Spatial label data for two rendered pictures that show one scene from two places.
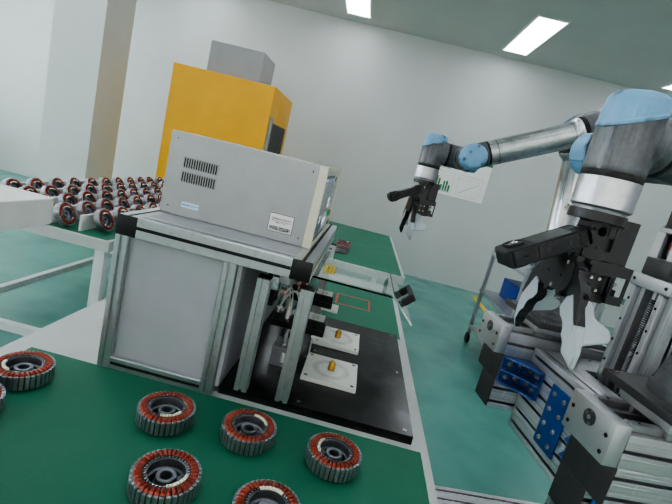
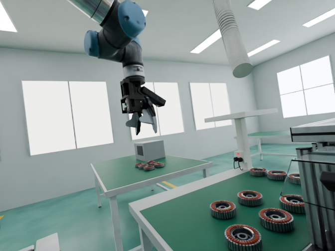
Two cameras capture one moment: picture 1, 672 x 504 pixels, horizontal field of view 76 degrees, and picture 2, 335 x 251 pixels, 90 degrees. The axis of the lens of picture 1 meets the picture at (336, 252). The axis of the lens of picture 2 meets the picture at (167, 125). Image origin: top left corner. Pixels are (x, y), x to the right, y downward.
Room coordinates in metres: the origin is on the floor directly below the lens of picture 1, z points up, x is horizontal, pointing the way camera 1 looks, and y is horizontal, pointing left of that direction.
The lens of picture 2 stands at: (1.16, -0.55, 1.16)
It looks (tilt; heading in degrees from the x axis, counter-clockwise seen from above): 1 degrees up; 150
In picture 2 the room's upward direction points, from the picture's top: 8 degrees counter-clockwise
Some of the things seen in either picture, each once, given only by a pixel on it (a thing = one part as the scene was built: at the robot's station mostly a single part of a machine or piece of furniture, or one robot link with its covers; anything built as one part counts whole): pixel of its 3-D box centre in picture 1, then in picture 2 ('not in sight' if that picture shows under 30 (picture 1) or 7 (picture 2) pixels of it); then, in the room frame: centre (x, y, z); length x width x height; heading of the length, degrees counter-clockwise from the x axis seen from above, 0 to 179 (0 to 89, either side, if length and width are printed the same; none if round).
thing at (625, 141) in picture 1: (627, 138); (130, 53); (0.59, -0.33, 1.45); 0.09 x 0.08 x 0.11; 104
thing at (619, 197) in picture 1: (602, 196); (134, 74); (0.59, -0.33, 1.37); 0.08 x 0.08 x 0.05
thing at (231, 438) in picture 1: (248, 430); (275, 218); (0.78, 0.08, 0.77); 0.11 x 0.11 x 0.04
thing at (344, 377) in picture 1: (330, 371); not in sight; (1.11, -0.07, 0.78); 0.15 x 0.15 x 0.01; 88
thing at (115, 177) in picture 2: not in sight; (140, 189); (-1.14, 0.21, 0.38); 1.85 x 1.10 x 0.75; 178
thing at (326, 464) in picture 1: (333, 456); (243, 238); (0.77, -0.09, 0.77); 0.11 x 0.11 x 0.04
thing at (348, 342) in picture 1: (337, 338); not in sight; (1.35, -0.07, 0.78); 0.15 x 0.15 x 0.01; 88
